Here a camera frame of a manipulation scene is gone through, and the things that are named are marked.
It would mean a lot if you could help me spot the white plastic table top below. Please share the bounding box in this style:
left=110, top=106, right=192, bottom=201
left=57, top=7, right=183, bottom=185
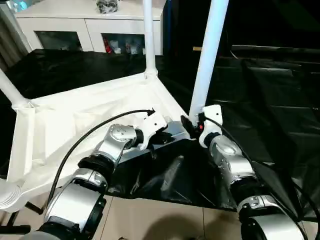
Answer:
left=0, top=69, right=198, bottom=213

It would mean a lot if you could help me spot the dark lumpy object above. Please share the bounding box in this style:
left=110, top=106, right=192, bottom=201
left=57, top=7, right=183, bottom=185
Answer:
left=96, top=0, right=120, bottom=14

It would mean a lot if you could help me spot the black metal frame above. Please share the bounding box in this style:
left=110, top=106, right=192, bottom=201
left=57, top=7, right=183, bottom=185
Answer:
left=0, top=202, right=45, bottom=235

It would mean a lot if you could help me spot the black plastic mat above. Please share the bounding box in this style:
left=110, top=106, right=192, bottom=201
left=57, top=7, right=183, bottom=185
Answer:
left=0, top=48, right=320, bottom=222

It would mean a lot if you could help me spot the long black rail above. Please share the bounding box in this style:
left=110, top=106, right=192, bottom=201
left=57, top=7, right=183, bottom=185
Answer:
left=231, top=44, right=320, bottom=55

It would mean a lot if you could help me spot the white cabinet with glass doors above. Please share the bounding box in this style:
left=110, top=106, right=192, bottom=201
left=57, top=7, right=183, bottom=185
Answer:
left=14, top=0, right=165, bottom=56

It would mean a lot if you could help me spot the white plastic table leg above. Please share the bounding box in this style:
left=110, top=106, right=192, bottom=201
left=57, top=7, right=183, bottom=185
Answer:
left=0, top=179, right=23, bottom=211
left=142, top=0, right=158, bottom=76
left=188, top=0, right=230, bottom=121
left=0, top=68, right=30, bottom=111

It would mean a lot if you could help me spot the beige curtain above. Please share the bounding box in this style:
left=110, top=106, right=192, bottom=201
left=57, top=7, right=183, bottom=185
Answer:
left=0, top=4, right=32, bottom=73

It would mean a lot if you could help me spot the dark blue upright panel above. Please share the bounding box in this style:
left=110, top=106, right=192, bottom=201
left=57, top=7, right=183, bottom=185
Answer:
left=162, top=0, right=174, bottom=55

